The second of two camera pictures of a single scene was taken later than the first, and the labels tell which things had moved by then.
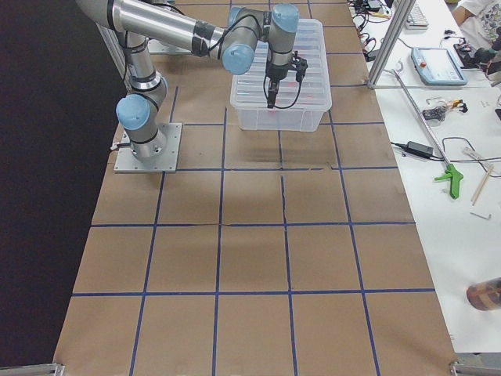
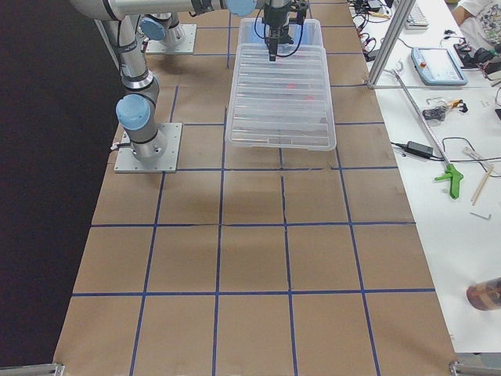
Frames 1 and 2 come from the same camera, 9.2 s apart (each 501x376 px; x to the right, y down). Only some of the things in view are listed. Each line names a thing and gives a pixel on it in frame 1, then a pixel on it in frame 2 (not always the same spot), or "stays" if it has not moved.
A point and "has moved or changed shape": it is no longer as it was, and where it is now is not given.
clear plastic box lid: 250,88 has moved or changed shape
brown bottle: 485,294 stays
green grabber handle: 455,175 stays
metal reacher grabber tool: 455,171 stays
